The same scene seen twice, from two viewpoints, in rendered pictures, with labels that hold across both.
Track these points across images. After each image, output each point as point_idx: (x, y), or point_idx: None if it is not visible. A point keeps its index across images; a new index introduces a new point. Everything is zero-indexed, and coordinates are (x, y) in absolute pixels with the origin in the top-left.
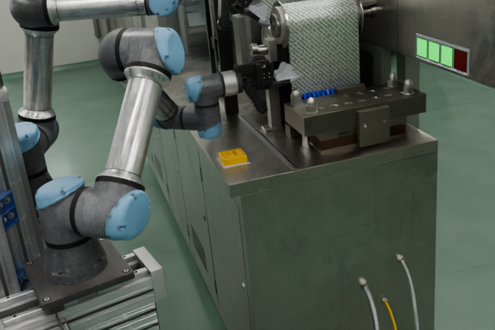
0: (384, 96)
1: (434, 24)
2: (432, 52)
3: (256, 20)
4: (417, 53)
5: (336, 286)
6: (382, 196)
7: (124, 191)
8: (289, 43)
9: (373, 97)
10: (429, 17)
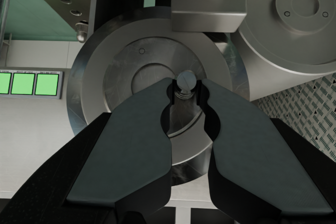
0: (74, 9)
1: (23, 113)
2: (25, 82)
3: (97, 119)
4: (57, 76)
5: None
6: None
7: None
8: (88, 38)
9: None
10: (32, 120)
